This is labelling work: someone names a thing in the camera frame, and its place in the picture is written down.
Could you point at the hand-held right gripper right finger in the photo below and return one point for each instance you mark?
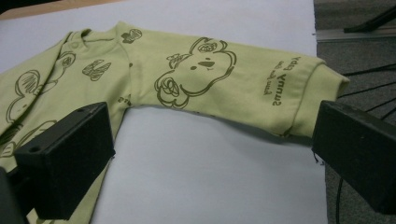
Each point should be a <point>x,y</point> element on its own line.
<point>358,155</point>

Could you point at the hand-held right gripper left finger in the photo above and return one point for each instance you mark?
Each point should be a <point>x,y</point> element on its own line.
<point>65,161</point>

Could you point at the green printed baby romper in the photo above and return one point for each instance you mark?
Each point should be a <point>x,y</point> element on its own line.
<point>249,90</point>

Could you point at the black tripod stand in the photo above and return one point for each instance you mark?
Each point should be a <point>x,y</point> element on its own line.
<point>373,21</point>

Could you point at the white table mat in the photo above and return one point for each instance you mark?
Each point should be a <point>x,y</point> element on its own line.
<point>202,174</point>

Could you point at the wooden table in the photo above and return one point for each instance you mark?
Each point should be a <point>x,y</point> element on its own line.
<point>46,9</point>

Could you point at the long metal floor rail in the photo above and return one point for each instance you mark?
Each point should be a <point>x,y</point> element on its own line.
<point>342,34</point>

